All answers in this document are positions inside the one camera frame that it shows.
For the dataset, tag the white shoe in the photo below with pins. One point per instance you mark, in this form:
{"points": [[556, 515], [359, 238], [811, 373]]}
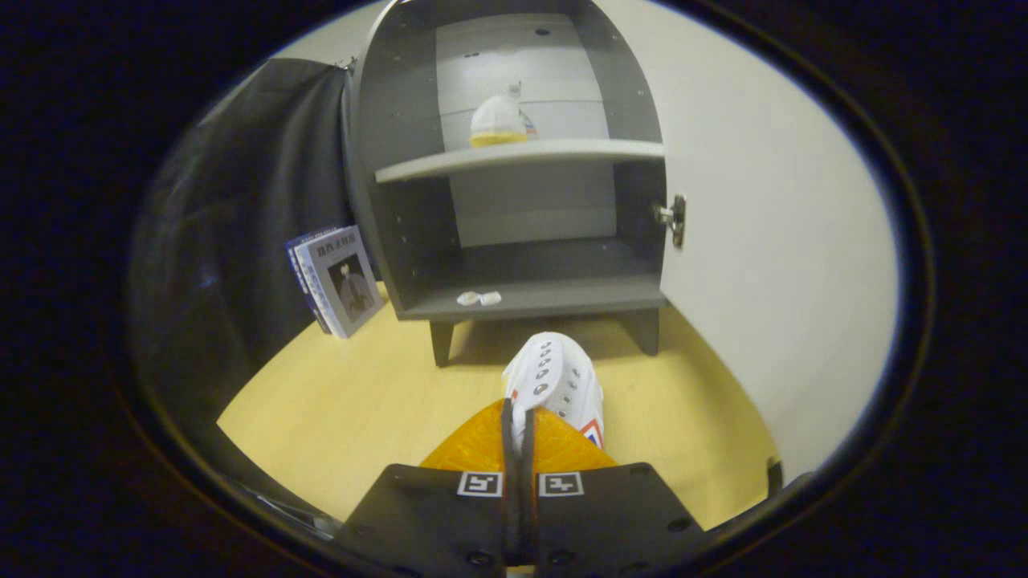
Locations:
{"points": [[498, 120], [554, 373]]}

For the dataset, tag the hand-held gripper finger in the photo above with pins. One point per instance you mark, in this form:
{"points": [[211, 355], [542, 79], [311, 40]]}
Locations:
{"points": [[528, 498], [508, 482]]}

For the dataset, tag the white shoe cabinet door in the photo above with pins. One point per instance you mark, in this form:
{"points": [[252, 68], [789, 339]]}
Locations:
{"points": [[763, 241]]}

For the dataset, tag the grey cover book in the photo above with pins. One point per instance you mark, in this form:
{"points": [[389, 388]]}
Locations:
{"points": [[345, 281]]}

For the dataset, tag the black backdrop cloth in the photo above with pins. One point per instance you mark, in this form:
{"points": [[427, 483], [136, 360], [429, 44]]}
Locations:
{"points": [[241, 201]]}

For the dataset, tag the small white object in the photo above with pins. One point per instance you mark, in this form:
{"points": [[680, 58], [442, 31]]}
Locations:
{"points": [[478, 299]]}

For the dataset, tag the blue cover book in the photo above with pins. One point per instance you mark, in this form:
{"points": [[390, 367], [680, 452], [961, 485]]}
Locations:
{"points": [[299, 269]]}

